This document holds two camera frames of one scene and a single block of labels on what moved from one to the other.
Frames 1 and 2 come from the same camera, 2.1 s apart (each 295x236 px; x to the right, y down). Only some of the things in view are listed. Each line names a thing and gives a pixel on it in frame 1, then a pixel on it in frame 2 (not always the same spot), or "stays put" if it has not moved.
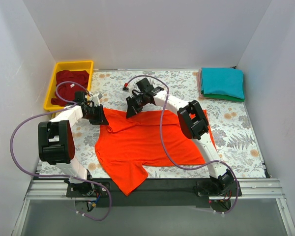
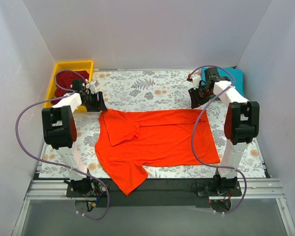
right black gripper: [133, 103] -> [196, 96]
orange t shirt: [125, 146] stays put
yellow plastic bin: [87, 65] stays put
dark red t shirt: [67, 91] stays put
